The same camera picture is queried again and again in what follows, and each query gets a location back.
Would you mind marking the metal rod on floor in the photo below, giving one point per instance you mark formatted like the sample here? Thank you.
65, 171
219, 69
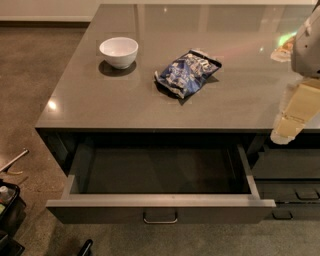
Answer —
8, 165

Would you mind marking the black bin with items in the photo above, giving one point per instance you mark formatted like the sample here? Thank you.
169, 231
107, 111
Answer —
11, 216

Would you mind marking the metal drawer handle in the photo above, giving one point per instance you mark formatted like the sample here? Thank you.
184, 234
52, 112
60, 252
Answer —
160, 218

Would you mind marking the black object bottom edge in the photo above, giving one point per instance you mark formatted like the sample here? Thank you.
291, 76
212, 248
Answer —
86, 248

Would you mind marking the open grey top drawer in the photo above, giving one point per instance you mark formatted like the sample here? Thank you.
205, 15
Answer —
202, 185

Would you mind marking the blue chip bag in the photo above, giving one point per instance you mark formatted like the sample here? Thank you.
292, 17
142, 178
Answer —
187, 74

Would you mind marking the closed lower right drawer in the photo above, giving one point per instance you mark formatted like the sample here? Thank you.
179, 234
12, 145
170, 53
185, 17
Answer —
296, 199

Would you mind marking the white ceramic bowl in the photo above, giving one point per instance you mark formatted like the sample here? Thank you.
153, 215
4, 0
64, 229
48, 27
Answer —
119, 52

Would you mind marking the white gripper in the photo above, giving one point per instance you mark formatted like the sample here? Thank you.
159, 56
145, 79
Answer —
307, 50

